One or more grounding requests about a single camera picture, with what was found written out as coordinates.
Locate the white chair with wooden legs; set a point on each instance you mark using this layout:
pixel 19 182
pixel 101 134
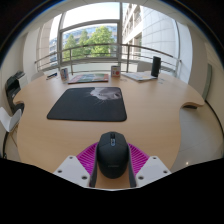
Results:
pixel 9 120

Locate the black cylindrical speaker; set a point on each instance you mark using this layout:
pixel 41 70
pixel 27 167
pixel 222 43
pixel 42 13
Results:
pixel 155 66

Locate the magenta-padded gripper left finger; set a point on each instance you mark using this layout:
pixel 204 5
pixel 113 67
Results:
pixel 71 168

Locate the black computer mouse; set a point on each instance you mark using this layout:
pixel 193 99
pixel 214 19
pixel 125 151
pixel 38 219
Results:
pixel 112 156

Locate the red and blue magazine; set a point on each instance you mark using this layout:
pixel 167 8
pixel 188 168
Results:
pixel 88 78

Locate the blue patterned mug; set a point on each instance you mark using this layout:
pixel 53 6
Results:
pixel 64 74

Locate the open white booklet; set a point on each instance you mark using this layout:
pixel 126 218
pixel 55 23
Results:
pixel 138 76

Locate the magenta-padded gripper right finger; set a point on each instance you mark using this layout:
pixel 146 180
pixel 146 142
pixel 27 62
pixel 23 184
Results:
pixel 153 168

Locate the black cat-print mouse pad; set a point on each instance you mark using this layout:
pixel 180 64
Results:
pixel 76 106

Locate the metal balcony railing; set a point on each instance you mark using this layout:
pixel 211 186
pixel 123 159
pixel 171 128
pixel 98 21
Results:
pixel 100 45

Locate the dark blue stapler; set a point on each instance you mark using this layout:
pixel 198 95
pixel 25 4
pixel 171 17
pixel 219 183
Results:
pixel 51 75

